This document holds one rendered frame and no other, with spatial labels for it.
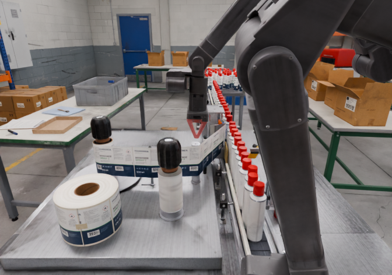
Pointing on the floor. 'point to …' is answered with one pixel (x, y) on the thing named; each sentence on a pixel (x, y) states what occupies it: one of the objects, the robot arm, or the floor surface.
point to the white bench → (46, 141)
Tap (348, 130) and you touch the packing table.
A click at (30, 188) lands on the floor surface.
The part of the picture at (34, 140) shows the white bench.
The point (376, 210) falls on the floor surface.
